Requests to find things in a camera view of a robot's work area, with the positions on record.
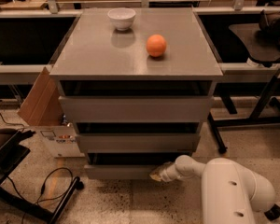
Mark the grey bottom drawer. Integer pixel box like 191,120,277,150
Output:
84,152,189,179

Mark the grey drawer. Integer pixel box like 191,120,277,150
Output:
60,80,213,122
76,122,202,153
84,152,189,179

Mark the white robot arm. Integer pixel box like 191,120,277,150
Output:
150,155,276,224

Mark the grey middle drawer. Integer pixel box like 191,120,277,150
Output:
76,122,202,153

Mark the grey drawer cabinet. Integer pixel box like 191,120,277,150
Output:
49,7,224,170

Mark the grey top drawer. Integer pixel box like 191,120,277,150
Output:
60,80,213,122

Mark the white printed box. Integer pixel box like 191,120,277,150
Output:
35,126,84,158

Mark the black caster wheel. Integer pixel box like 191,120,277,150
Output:
264,204,280,220

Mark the black table stand right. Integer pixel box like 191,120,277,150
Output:
207,76,280,154

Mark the orange ball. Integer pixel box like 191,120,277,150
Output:
147,35,167,57

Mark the brown cardboard box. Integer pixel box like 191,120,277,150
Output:
18,68,63,126

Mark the black chair seat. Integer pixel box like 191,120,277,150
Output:
229,10,280,67

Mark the white ceramic bowl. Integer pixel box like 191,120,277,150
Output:
107,7,136,31

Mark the black stand left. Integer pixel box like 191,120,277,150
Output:
0,128,85,224

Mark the black floor cable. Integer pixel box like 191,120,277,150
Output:
6,167,75,224

